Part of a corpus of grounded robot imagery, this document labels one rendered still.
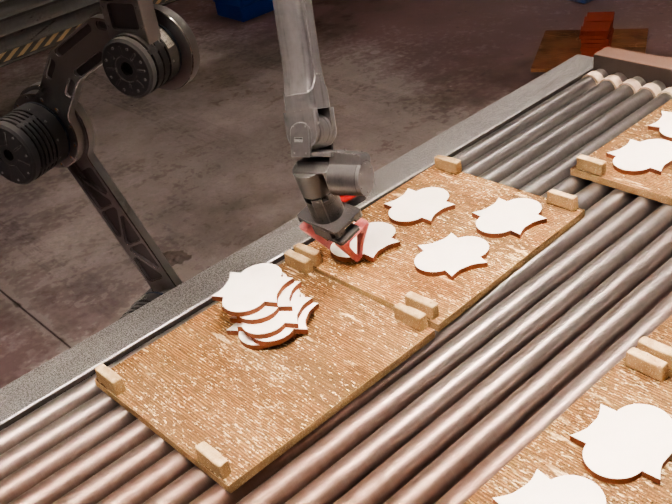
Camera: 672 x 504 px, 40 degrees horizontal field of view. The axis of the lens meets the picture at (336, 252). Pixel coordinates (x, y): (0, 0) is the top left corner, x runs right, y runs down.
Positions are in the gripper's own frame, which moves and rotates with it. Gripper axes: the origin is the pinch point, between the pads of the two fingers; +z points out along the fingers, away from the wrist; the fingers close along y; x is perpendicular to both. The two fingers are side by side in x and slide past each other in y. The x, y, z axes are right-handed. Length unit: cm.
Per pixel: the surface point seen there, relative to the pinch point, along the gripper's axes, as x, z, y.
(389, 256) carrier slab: 4.2, 2.6, 6.4
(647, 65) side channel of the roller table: 93, 23, 3
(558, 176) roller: 44.9, 15.0, 12.0
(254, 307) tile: -21.9, -9.2, 4.4
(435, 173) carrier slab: 30.8, 9.2, -6.7
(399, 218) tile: 13.5, 3.8, 0.3
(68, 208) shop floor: 25, 106, -244
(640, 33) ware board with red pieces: 275, 154, -119
